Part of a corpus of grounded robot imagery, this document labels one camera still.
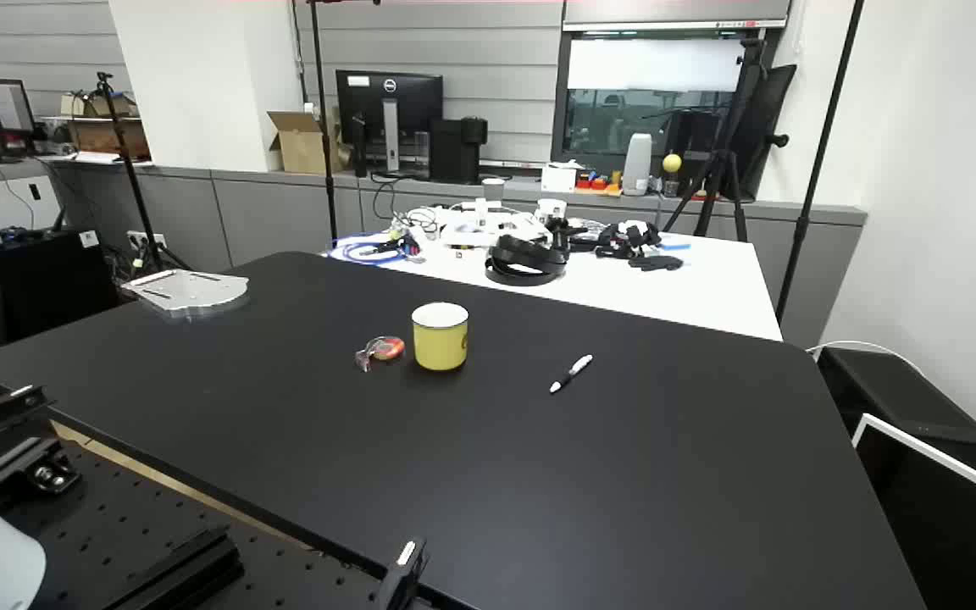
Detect white and black pen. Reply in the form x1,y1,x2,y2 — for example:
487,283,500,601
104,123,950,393
547,352,598,401

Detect dark glass window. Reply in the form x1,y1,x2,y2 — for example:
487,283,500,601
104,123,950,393
550,27,791,182

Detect small open cardboard box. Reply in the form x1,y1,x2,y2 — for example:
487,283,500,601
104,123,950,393
266,109,339,178

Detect black round headset case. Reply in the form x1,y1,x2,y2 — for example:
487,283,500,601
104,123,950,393
482,229,574,288

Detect silver metal mounting plate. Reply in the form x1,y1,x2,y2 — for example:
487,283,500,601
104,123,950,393
120,264,256,326

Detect black metal mount bracket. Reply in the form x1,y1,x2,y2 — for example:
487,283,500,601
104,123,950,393
0,383,82,499

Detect grey wall counter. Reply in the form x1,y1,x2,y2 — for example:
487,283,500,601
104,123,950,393
44,156,870,350

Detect black perforated breadboard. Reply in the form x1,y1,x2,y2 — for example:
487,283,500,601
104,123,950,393
0,435,447,610

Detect small white box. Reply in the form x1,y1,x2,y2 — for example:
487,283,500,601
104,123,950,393
539,159,583,196

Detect yellow mug with bear print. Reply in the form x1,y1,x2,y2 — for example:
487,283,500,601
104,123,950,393
409,299,476,375

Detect white table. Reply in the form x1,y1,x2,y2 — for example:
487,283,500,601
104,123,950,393
322,217,788,344

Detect black light stand pole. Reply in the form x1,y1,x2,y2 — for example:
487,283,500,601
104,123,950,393
303,0,347,252
773,0,868,326

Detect white electronics clutter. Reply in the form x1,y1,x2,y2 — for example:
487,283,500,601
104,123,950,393
401,196,578,255

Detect blue coiled cable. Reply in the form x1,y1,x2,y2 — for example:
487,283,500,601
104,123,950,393
329,229,423,272

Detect small orange tape roll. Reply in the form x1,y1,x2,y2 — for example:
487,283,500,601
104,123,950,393
352,333,409,375

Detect white cylindrical canister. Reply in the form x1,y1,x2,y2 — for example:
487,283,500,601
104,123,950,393
622,127,659,196

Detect small red objects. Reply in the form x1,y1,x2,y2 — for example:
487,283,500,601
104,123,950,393
578,167,625,196

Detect black handheld controllers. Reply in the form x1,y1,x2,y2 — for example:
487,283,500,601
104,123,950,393
591,217,688,273

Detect black slim tripod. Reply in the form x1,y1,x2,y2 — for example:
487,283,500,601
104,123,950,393
90,67,168,273

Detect black box stool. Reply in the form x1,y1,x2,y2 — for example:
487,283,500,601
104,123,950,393
818,344,976,475

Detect black camera tripod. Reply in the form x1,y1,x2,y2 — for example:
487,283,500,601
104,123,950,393
662,31,801,244

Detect black camera clamp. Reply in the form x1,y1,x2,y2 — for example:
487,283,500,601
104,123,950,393
374,536,430,610

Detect black computer monitor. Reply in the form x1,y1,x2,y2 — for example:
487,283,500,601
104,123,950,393
334,67,447,178

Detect brown wooden crate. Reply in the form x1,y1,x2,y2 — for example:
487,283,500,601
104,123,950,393
62,110,152,162

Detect black low cabinet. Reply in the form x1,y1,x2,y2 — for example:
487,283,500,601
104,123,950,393
0,227,126,383

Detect white framed black screen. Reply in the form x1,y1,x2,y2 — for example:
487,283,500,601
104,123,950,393
848,409,976,610

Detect black desktop computer case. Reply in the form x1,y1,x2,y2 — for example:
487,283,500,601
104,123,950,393
428,115,492,187

